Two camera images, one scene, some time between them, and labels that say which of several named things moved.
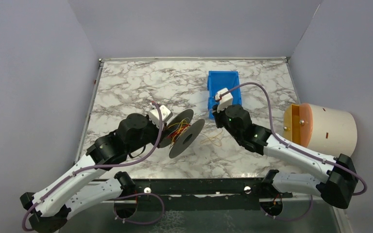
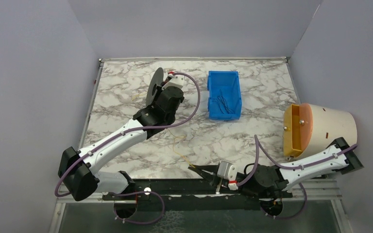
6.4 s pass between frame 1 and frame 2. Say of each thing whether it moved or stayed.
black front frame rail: stayed
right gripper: moved
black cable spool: moved
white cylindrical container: stayed
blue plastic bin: stayed
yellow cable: moved
